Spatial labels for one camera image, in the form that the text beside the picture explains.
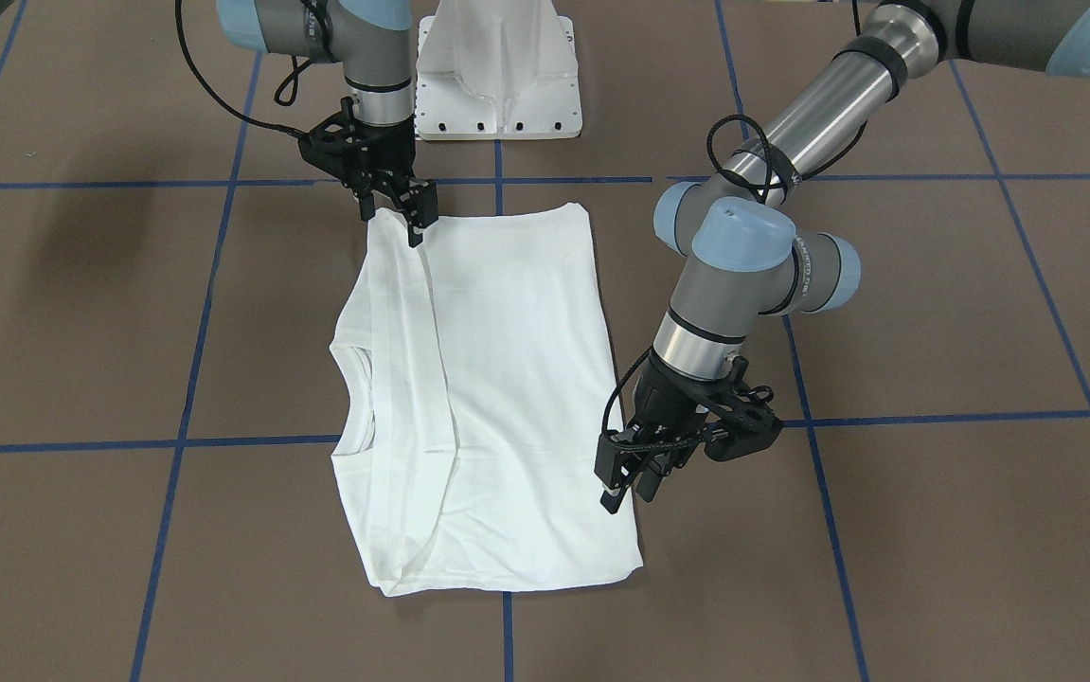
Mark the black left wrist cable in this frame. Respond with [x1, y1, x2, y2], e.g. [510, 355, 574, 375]
[601, 114, 872, 446]

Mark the white long-sleeve printed t-shirt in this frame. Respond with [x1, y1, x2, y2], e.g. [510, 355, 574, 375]
[330, 203, 643, 599]

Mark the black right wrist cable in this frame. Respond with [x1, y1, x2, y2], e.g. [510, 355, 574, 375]
[173, 0, 347, 138]

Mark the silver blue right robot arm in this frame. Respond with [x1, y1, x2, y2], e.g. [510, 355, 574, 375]
[216, 1, 439, 247]

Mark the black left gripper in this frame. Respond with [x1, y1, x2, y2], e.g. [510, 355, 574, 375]
[594, 350, 784, 514]

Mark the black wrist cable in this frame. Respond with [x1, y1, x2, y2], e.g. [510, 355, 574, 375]
[601, 114, 872, 446]
[173, 0, 347, 138]

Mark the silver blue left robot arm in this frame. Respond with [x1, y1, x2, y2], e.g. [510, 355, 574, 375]
[594, 1, 1090, 514]

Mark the white camera pedestal base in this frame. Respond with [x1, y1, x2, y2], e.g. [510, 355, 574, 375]
[415, 1, 583, 141]

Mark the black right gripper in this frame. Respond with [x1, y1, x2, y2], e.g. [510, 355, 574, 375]
[298, 97, 439, 249]

